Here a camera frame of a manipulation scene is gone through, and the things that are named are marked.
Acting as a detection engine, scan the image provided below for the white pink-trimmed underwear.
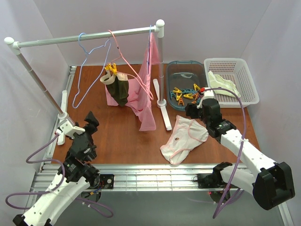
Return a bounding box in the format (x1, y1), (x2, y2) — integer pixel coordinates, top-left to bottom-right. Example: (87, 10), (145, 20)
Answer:
(160, 115), (209, 165)

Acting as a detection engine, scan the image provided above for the pink garment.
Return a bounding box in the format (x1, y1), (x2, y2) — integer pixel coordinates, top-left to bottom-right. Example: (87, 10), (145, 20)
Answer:
(126, 33), (158, 131)

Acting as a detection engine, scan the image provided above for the blue wire hanger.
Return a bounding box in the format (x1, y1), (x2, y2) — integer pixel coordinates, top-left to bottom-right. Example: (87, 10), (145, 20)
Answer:
(71, 32), (112, 109)

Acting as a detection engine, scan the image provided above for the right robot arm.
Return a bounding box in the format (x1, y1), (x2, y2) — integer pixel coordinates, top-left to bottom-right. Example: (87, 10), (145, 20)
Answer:
(185, 98), (295, 210)

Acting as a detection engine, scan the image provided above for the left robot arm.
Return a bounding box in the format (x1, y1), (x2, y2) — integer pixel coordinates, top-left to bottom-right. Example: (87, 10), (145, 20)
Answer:
(13, 112), (100, 226)

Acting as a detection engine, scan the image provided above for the cream underwear in basket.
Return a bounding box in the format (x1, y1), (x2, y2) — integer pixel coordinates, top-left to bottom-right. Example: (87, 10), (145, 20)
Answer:
(208, 71), (241, 98)

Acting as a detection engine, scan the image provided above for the dark green beige underwear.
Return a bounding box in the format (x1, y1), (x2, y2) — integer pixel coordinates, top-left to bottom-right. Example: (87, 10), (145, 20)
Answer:
(100, 71), (129, 106)

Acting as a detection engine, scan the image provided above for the yellow clothespin on hanger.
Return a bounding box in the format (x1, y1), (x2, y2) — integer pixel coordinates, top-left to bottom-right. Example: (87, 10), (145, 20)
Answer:
(104, 63), (117, 75)

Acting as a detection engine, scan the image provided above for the blue hanger with pink garment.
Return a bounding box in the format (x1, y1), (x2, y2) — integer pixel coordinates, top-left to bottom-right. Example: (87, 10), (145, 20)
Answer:
(146, 24), (152, 74)

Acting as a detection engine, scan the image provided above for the yellow clothespin centre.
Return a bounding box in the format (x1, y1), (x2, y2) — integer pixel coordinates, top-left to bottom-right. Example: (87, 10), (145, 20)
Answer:
(183, 93), (193, 99)

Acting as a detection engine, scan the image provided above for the light blue clothespin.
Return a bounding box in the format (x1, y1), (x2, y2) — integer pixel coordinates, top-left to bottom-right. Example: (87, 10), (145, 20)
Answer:
(180, 89), (196, 94)

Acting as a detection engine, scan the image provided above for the teal clothespin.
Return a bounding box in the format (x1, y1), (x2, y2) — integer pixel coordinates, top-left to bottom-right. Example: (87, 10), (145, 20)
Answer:
(169, 91), (176, 99)

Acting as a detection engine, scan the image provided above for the clothes rack with white feet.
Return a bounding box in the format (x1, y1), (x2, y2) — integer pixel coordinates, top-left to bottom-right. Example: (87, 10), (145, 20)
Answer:
(4, 19), (172, 145)

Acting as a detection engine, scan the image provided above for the teal transparent plastic bin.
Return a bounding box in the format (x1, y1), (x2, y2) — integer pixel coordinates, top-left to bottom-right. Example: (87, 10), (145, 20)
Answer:
(166, 61), (207, 111)

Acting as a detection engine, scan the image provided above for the white plastic basket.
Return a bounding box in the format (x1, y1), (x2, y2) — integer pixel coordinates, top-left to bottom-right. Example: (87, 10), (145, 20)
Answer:
(204, 58), (260, 107)

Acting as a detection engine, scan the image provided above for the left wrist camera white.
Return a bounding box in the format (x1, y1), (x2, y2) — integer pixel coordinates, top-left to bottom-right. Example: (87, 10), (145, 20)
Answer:
(55, 118), (85, 139)

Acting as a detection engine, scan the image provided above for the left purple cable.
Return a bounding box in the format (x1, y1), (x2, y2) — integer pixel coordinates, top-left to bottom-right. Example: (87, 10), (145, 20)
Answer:
(5, 133), (114, 218)

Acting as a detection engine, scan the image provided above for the purple cable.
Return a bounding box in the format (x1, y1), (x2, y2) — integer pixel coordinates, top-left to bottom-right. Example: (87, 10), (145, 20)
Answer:
(204, 87), (249, 219)
(5, 133), (114, 218)

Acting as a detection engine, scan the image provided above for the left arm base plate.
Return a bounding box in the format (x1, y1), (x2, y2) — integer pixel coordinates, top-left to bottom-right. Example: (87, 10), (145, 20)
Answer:
(93, 174), (115, 189)

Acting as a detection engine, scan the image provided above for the aluminium rail frame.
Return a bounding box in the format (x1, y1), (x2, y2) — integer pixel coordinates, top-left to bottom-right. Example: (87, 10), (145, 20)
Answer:
(20, 65), (294, 226)

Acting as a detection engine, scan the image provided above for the pink wire hanger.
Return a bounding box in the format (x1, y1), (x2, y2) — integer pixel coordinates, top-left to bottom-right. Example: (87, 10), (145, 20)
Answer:
(108, 30), (155, 101)

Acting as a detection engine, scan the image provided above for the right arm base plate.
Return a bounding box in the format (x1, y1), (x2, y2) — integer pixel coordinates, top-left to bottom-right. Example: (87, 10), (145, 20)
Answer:
(192, 173), (227, 189)

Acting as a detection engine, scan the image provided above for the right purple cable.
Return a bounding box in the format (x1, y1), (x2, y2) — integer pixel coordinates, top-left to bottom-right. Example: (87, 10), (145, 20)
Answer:
(204, 87), (249, 219)

